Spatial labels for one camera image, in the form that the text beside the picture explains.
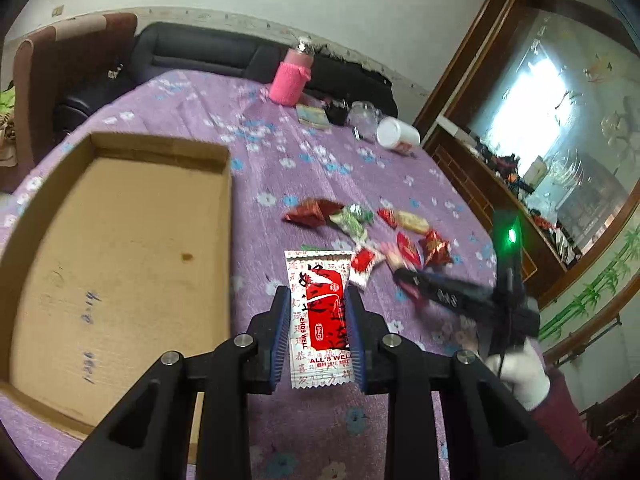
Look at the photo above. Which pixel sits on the brown armchair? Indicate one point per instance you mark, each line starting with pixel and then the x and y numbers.
pixel 60 60

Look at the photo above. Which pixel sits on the small red white snack packet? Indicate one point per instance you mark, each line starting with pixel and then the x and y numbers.
pixel 364 265

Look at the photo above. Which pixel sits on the pink snack packet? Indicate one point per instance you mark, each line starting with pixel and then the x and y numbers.
pixel 391 255

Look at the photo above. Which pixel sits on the painted mirror panel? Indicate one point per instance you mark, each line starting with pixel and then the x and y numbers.
pixel 560 90

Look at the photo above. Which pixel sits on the colourful patterned cloth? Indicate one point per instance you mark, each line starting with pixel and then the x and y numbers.
pixel 6 125

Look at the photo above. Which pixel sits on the small black case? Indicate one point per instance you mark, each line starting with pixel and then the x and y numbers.
pixel 336 112

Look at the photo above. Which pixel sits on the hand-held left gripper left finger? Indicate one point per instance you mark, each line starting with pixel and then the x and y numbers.
pixel 282 340

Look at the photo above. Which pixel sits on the purple floral tablecloth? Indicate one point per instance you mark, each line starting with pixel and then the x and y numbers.
pixel 300 170

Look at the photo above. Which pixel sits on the person's right hand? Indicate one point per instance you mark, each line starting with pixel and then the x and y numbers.
pixel 525 380

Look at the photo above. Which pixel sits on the clutter on cabinet shelf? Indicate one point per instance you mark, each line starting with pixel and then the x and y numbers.
pixel 515 170

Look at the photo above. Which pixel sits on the green white snack packet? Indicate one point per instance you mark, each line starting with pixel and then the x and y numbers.
pixel 352 222

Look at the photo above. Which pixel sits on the wooden cabinet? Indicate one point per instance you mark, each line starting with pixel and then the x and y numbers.
pixel 465 170

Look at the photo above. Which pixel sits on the small object on sofa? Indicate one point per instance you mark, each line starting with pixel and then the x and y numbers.
pixel 115 68

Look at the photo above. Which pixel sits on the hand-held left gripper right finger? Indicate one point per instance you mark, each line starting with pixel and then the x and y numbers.
pixel 356 340

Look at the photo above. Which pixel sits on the dark red snack packet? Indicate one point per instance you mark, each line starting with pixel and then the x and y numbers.
pixel 310 212

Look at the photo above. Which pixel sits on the clear glass jar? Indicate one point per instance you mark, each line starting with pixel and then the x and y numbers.
pixel 365 117

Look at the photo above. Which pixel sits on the bottle with pink sleeve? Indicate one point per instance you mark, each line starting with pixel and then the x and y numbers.
pixel 290 77

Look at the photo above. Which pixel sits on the white plastic jar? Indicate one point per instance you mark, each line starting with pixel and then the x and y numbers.
pixel 397 135

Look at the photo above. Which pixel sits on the brown cardboard box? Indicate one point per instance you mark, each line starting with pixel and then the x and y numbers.
pixel 125 240

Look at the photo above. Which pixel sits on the large red white snack packet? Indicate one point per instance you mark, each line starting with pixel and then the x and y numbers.
pixel 320 310

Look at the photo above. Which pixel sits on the person's right forearm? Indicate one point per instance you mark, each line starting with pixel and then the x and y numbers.
pixel 565 425

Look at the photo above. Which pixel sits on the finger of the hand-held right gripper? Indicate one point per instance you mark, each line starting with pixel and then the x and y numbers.
pixel 450 287
pixel 450 307

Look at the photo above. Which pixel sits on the black sofa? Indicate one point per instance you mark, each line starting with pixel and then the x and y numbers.
pixel 200 50

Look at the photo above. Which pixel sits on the dark wooden furniture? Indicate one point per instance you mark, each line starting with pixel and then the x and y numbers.
pixel 612 425

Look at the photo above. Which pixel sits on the flat printed paper pack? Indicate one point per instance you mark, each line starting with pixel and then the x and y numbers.
pixel 312 117

